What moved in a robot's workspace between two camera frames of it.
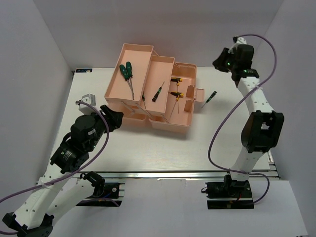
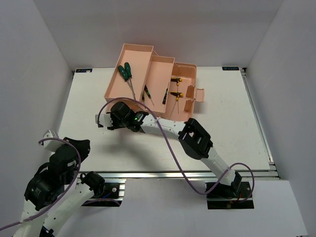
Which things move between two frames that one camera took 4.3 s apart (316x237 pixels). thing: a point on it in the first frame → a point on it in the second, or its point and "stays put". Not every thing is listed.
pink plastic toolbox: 145,86 stays put
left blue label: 83,70 stays put
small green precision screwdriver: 154,98 → 164,101
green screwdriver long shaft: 129,68 stays put
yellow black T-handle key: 177,95 stays put
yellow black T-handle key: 177,80 stays put
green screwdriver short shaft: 125,75 stays put
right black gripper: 217,63 → 114,126
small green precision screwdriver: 214,93 → 147,92
